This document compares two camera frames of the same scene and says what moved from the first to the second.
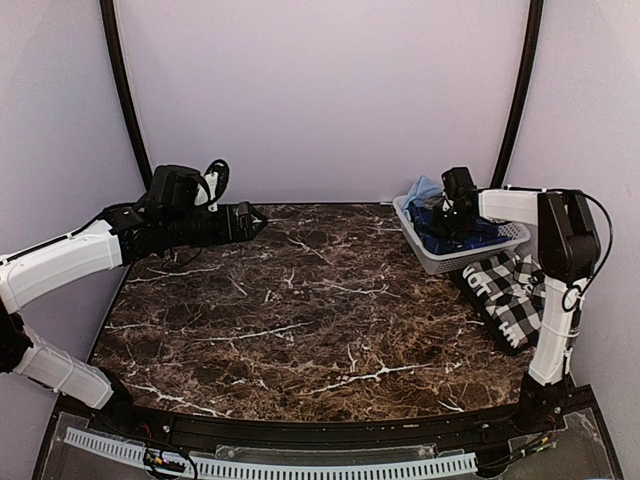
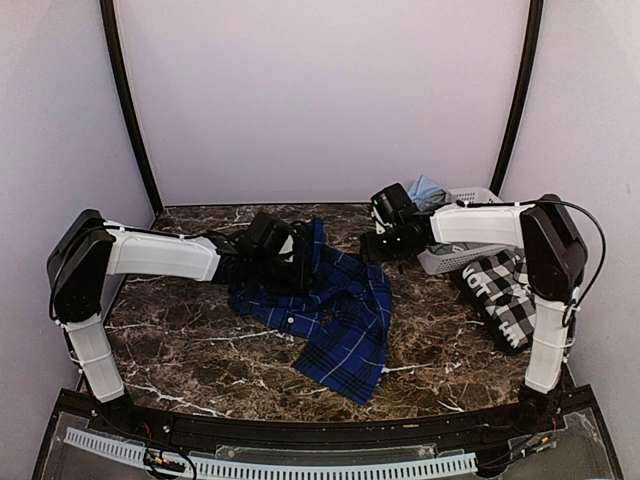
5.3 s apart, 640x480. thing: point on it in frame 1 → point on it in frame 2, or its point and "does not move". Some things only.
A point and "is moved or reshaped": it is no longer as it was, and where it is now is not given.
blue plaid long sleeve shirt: (434, 242) is moved or reshaped
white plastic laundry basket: (515, 234) does not move
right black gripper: (436, 224) → (370, 252)
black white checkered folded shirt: (505, 293) does not move
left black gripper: (228, 233) → (300, 282)
